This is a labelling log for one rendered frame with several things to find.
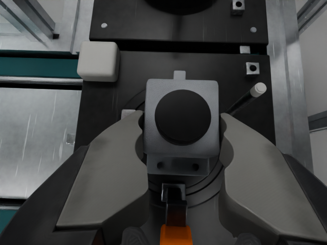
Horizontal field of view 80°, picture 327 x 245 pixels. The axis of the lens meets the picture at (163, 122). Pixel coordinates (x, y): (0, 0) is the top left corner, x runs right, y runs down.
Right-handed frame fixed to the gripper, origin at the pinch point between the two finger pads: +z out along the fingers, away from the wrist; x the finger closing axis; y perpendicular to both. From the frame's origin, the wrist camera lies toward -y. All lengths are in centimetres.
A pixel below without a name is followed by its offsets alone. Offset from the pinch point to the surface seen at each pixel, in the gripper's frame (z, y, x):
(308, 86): 24.5, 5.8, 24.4
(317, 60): 28.1, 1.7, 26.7
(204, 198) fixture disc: 2.7, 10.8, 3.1
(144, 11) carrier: 19.7, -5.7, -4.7
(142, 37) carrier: 17.1, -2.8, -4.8
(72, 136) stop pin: 8.4, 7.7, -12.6
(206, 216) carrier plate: 2.8, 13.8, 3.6
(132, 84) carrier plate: 12.7, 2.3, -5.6
